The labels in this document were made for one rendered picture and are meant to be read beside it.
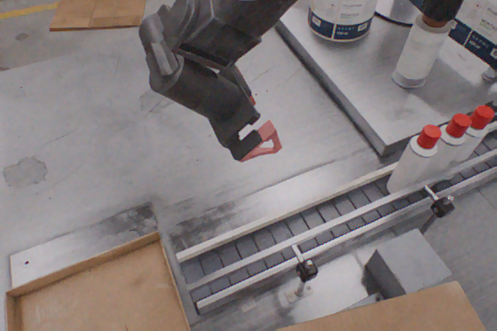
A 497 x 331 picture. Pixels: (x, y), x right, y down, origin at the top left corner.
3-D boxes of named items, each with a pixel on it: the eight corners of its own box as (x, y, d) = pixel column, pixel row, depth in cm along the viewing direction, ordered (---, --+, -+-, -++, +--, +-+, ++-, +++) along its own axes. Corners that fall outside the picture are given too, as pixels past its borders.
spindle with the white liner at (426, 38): (410, 64, 111) (454, -37, 87) (431, 83, 106) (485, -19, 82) (385, 73, 108) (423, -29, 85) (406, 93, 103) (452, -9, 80)
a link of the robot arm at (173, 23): (192, 4, 37) (256, 36, 42) (162, -49, 43) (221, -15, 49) (136, 94, 42) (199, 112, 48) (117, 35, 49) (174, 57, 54)
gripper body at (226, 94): (235, 68, 54) (200, 43, 49) (264, 117, 48) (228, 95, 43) (204, 99, 56) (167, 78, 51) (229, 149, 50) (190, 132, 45)
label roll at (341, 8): (319, 45, 116) (327, 3, 104) (299, 9, 128) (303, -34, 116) (380, 36, 119) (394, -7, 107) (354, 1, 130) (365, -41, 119)
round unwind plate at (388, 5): (414, -31, 143) (414, -34, 142) (474, 12, 126) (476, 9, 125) (344, -12, 136) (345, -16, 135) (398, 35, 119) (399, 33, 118)
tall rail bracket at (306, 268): (292, 263, 80) (300, 229, 67) (309, 295, 76) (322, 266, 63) (278, 269, 79) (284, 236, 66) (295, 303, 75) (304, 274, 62)
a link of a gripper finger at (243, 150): (281, 112, 58) (244, 87, 50) (303, 145, 53) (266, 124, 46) (249, 140, 60) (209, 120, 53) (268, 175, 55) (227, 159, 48)
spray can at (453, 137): (423, 166, 89) (462, 106, 73) (439, 184, 86) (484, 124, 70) (406, 174, 87) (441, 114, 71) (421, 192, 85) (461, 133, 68)
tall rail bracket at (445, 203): (407, 209, 87) (436, 170, 74) (429, 237, 83) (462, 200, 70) (396, 215, 87) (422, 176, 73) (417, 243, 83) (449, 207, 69)
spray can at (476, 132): (442, 159, 90) (485, 98, 74) (458, 176, 87) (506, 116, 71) (424, 166, 89) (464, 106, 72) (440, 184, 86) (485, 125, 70)
